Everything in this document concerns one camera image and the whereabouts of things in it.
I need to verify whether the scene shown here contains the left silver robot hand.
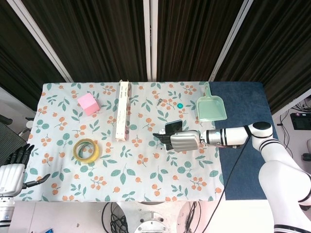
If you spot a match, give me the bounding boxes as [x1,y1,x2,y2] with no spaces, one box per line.
[0,143,51,197]

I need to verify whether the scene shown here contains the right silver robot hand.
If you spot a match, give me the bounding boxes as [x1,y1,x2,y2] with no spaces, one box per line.
[152,130,202,152]

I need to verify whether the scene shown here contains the black smartphone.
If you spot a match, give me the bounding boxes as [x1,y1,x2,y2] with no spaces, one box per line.
[165,119,183,135]

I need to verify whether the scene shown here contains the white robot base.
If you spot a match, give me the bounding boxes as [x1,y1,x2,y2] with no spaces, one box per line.
[133,201,170,233]

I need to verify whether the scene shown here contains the white folding phone stand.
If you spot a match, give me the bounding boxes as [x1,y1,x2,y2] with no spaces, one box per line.
[158,129,177,151]

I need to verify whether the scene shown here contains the black mesh office chair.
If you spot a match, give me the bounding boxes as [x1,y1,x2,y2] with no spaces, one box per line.
[0,114,34,156]

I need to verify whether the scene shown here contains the green plastic dustpan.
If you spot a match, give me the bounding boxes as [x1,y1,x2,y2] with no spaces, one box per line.
[196,82,228,122]

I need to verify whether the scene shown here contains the floral fruit print tablecloth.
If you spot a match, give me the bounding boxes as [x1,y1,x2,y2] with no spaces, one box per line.
[13,82,225,202]

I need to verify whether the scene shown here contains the long white cardboard box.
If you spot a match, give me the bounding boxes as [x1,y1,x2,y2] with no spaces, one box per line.
[115,80,133,142]

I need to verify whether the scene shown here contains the blue table mat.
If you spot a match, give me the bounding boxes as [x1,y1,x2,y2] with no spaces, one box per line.
[208,82,279,201]

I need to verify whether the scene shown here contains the yellow packing tape roll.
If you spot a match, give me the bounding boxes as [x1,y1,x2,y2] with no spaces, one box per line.
[73,138,102,165]

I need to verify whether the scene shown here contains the pink cube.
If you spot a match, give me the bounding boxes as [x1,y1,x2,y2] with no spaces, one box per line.
[77,93,100,116]

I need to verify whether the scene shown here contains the black screen device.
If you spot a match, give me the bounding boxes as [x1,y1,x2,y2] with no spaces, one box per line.
[290,112,311,131]

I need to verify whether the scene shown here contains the black pleated curtain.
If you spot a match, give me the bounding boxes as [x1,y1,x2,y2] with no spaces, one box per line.
[0,0,311,115]

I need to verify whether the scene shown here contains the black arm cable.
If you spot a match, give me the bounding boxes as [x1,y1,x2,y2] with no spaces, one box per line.
[203,134,252,233]

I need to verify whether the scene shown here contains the black floor cable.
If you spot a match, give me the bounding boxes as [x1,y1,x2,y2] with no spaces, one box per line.
[276,114,292,141]

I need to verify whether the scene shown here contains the black cable bundle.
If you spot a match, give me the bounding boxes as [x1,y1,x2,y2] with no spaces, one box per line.
[101,201,129,233]

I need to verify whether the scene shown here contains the white frame post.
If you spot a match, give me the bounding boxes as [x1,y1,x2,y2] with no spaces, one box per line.
[6,0,74,83]
[142,0,158,82]
[208,0,254,82]

